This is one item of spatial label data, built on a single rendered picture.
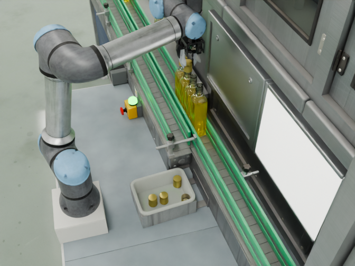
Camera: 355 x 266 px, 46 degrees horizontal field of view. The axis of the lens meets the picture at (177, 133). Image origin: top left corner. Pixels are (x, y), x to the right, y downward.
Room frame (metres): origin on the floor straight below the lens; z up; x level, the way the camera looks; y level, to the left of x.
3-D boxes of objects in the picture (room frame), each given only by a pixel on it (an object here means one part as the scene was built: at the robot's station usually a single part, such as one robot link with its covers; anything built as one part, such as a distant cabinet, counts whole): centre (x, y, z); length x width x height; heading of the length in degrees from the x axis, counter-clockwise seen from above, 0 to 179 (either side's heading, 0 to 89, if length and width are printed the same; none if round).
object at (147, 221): (1.00, 0.03, 0.79); 0.27 x 0.17 x 0.08; 110
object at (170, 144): (1.13, 0.00, 0.95); 0.17 x 0.03 x 0.12; 110
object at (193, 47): (1.34, -0.05, 1.30); 0.09 x 0.08 x 0.12; 20
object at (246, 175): (0.97, -0.27, 0.94); 0.07 x 0.04 x 0.13; 110
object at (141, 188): (0.99, 0.06, 0.80); 0.22 x 0.17 x 0.09; 110
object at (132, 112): (1.51, 0.22, 0.79); 0.07 x 0.07 x 0.07; 20
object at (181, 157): (1.14, -0.01, 0.85); 0.09 x 0.04 x 0.07; 110
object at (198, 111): (1.26, -0.08, 0.99); 0.06 x 0.06 x 0.21; 21
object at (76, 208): (0.93, 0.37, 0.90); 0.15 x 0.15 x 0.10
